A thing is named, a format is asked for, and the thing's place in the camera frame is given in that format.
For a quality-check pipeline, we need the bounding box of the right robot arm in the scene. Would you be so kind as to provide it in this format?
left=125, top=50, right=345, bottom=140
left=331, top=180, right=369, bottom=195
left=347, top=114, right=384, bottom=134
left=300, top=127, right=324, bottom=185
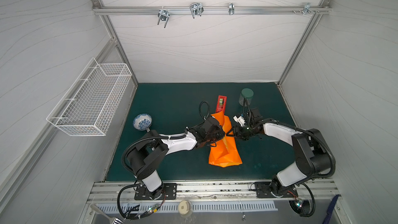
left=226, top=108, right=336, bottom=198

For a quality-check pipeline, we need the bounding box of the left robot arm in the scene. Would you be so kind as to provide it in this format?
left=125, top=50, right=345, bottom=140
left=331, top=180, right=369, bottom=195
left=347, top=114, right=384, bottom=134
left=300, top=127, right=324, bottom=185
left=121, top=117, right=226, bottom=193

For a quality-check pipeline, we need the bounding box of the red tape dispenser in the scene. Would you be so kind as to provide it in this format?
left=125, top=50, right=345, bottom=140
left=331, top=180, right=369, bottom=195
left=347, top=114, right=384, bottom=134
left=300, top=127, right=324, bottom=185
left=216, top=95, right=227, bottom=113

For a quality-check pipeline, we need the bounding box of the glass jar green lid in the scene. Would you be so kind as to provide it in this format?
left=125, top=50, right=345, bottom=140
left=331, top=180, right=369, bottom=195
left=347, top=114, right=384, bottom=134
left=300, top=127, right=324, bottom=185
left=238, top=88, right=254, bottom=106

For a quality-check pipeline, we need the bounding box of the green table mat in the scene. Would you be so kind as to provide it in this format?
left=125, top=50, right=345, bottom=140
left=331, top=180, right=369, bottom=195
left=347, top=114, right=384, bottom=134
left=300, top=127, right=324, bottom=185
left=107, top=83, right=294, bottom=181

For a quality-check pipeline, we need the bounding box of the blue white ceramic spoon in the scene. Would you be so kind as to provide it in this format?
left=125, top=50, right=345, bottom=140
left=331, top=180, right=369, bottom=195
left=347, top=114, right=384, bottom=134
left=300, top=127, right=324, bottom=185
left=133, top=113, right=152, bottom=132

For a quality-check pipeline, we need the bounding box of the round white puck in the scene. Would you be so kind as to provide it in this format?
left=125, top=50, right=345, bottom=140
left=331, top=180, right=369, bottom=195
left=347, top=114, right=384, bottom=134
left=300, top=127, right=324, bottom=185
left=178, top=200, right=193, bottom=218

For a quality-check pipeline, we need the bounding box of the small metal hook clamp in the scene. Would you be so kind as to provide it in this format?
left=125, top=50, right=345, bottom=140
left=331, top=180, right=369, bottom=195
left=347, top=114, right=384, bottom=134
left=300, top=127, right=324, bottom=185
left=229, top=3, right=235, bottom=16

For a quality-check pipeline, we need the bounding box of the metal U-bolt clamp middle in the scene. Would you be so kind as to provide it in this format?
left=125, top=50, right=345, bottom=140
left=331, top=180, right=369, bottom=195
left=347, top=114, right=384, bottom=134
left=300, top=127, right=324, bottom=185
left=189, top=2, right=204, bottom=18

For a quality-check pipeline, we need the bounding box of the metal u-bolt clamp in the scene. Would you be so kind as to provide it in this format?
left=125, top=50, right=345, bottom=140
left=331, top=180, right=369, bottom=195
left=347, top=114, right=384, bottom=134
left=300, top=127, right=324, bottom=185
left=189, top=2, right=204, bottom=18
left=157, top=9, right=170, bottom=28

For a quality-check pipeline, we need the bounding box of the metal U-bolt clamp left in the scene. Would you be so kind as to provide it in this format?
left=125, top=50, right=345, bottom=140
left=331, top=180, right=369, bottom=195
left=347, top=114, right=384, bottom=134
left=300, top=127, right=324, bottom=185
left=157, top=9, right=170, bottom=28

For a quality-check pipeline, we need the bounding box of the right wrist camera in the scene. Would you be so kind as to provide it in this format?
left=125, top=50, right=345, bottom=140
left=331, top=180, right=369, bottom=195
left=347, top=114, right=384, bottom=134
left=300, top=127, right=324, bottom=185
left=233, top=116, right=246, bottom=127

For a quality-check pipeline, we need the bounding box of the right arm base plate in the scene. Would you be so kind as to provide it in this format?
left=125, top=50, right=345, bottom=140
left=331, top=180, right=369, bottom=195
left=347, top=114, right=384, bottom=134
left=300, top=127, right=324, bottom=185
left=249, top=181, right=299, bottom=199

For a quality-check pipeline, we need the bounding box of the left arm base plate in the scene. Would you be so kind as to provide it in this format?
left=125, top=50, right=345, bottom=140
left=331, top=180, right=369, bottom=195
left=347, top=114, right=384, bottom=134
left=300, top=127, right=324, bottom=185
left=134, top=183, right=177, bottom=201

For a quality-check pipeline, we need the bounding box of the white slotted cable duct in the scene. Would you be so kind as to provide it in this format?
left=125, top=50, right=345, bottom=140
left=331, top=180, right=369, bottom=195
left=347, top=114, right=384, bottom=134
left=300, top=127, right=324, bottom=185
left=96, top=201, right=278, bottom=214

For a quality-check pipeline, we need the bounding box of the blue handled tool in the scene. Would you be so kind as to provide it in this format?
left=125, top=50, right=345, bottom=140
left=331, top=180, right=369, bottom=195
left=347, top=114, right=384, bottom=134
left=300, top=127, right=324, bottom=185
left=322, top=195, right=341, bottom=224

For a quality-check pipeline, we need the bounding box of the white wire basket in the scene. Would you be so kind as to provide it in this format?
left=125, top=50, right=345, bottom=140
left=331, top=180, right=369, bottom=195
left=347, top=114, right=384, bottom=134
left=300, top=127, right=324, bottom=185
left=47, top=58, right=132, bottom=136

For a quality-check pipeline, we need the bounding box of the aluminium crossbar rail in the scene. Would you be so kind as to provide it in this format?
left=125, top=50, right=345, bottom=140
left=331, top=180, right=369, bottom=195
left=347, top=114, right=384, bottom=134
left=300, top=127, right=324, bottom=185
left=93, top=5, right=332, bottom=16

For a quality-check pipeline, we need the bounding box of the metal bracket clamp right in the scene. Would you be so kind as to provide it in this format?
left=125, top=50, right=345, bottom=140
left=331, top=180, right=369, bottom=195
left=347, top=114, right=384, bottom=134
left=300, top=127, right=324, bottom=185
left=292, top=3, right=320, bottom=16

